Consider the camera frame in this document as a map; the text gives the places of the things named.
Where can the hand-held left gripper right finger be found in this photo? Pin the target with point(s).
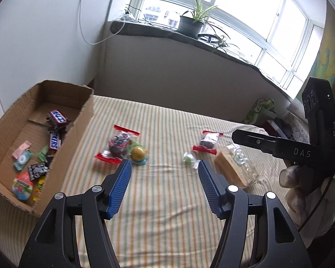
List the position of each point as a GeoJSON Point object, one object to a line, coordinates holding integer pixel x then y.
{"type": "Point", "coordinates": [210, 189]}

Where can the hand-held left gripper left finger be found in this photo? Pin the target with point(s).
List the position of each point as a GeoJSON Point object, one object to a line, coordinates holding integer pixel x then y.
{"type": "Point", "coordinates": [120, 189]}

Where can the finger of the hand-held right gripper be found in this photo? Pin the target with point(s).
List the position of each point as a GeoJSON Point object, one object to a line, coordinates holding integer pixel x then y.
{"type": "Point", "coordinates": [251, 139]}

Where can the tan cracker packet clear wrap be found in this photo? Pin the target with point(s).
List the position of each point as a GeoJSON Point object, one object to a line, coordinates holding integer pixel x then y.
{"type": "Point", "coordinates": [236, 164]}

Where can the yellow round candy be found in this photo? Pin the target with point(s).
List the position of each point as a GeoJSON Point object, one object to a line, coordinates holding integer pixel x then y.
{"type": "Point", "coordinates": [138, 153]}

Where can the red-ended clear cake packet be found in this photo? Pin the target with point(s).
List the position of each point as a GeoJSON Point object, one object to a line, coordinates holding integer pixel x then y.
{"type": "Point", "coordinates": [208, 142]}
{"type": "Point", "coordinates": [117, 145]}

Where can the cardboard box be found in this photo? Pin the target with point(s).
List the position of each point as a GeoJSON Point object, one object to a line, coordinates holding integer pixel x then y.
{"type": "Point", "coordinates": [72, 142]}

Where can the small yellow snack packet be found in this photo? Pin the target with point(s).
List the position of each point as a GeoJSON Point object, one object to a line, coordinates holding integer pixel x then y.
{"type": "Point", "coordinates": [38, 189]}

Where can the dark brown chocolate bar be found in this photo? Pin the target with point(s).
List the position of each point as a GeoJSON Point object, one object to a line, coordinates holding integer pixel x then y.
{"type": "Point", "coordinates": [54, 141]}
{"type": "Point", "coordinates": [57, 117]}

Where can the small black snack packet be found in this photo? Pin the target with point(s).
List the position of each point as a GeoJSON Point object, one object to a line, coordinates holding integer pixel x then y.
{"type": "Point", "coordinates": [38, 170]}

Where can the light green candy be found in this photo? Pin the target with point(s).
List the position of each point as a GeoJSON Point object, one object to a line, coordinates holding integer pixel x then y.
{"type": "Point", "coordinates": [42, 152]}

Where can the round colourful candy pack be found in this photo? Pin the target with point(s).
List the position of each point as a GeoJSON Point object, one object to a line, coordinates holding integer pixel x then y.
{"type": "Point", "coordinates": [22, 185]}

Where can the teal mint packet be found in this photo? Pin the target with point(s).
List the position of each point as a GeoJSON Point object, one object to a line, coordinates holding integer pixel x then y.
{"type": "Point", "coordinates": [23, 160]}

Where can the person's right hand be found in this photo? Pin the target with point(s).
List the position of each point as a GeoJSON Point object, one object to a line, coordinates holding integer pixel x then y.
{"type": "Point", "coordinates": [298, 203]}

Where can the white lace cloth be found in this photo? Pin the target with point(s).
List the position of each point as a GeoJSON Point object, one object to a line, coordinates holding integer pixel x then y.
{"type": "Point", "coordinates": [297, 111]}

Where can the dark red box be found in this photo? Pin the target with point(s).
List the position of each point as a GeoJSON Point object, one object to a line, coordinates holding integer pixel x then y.
{"type": "Point", "coordinates": [270, 125]}

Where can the green bag by window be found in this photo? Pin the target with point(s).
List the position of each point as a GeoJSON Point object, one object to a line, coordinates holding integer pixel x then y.
{"type": "Point", "coordinates": [258, 111]}

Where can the small green plantlet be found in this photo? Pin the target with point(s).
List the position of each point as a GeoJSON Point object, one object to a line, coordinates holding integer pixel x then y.
{"type": "Point", "coordinates": [222, 44]}

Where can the potted spider plant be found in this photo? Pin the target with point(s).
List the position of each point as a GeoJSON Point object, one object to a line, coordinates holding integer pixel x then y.
{"type": "Point", "coordinates": [188, 26]}

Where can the white framed window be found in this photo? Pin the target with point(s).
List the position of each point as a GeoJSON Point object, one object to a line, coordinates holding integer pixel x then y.
{"type": "Point", "coordinates": [240, 5]}

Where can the dark stone window sill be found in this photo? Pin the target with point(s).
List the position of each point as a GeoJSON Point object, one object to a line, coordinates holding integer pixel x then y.
{"type": "Point", "coordinates": [156, 32]}

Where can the white power strip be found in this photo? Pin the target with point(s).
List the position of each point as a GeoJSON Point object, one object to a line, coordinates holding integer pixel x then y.
{"type": "Point", "coordinates": [127, 14]}

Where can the yellow green wall poster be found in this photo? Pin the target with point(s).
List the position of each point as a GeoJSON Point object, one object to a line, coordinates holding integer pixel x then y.
{"type": "Point", "coordinates": [328, 55]}

